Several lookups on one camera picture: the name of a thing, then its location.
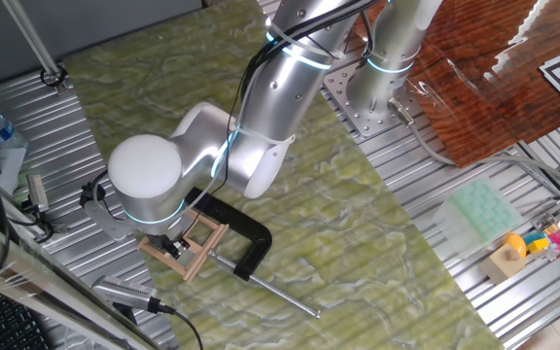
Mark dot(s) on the black C-clamp with steel screw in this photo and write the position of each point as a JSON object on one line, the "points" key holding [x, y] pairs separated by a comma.
{"points": [[255, 231]]}

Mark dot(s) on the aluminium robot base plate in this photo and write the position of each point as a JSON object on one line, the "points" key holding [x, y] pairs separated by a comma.
{"points": [[358, 114]]}

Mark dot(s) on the black keyboard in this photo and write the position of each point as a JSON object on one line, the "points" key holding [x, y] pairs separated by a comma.
{"points": [[3, 321]]}

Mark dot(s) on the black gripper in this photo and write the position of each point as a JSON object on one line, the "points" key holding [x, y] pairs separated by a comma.
{"points": [[163, 241]]}

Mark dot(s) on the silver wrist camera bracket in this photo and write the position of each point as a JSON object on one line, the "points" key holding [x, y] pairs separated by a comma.
{"points": [[107, 223]]}

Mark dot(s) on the white paper sheet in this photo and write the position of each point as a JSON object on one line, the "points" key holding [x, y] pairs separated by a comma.
{"points": [[5, 167]]}

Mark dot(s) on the pink toy piece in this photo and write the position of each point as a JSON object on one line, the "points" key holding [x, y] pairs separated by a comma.
{"points": [[557, 240]]}

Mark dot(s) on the translucent green plastic box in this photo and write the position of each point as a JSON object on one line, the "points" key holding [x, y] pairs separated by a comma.
{"points": [[479, 214]]}

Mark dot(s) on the teal toy piece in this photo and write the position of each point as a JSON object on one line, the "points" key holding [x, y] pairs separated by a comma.
{"points": [[534, 237]]}

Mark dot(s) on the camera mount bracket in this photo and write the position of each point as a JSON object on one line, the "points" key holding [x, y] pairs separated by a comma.
{"points": [[125, 311], [59, 227]]}

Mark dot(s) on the small tan wooden cube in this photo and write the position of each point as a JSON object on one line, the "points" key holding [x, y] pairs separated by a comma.
{"points": [[550, 228]]}

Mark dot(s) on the tan wooden toy block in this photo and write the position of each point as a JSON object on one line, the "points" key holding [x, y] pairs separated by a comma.
{"points": [[501, 265]]}

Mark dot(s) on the wooden model window frame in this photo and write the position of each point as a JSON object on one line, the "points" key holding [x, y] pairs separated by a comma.
{"points": [[207, 255]]}

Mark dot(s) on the silver depth camera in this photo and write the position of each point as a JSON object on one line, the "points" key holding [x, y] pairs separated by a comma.
{"points": [[122, 291], [37, 193]]}

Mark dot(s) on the aluminium stand pole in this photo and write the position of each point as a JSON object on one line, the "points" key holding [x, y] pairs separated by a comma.
{"points": [[29, 36]]}

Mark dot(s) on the green marble pattern mat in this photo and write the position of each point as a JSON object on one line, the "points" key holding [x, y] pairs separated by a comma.
{"points": [[333, 233]]}

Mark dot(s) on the grey metal desk frame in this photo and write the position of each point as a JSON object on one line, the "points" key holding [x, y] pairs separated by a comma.
{"points": [[42, 287]]}

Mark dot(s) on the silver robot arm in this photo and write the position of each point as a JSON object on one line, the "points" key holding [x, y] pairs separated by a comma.
{"points": [[280, 97]]}

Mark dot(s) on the glossy brown wood-grain board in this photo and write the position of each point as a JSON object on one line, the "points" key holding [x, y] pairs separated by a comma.
{"points": [[479, 97]]}

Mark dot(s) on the yellow toy block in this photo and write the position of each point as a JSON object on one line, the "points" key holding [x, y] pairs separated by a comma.
{"points": [[537, 246]]}

